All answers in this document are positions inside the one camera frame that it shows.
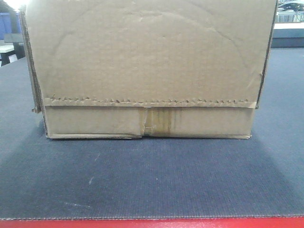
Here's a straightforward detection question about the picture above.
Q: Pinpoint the dark grey conveyor belt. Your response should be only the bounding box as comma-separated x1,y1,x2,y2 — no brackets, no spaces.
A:
0,48,304,220

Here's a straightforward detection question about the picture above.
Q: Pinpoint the red conveyor edge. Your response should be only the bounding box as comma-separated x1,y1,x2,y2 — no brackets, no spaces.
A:
0,217,304,228

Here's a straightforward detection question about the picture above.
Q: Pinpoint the brown cardboard carton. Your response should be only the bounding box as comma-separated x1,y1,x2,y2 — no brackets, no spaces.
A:
20,0,277,139

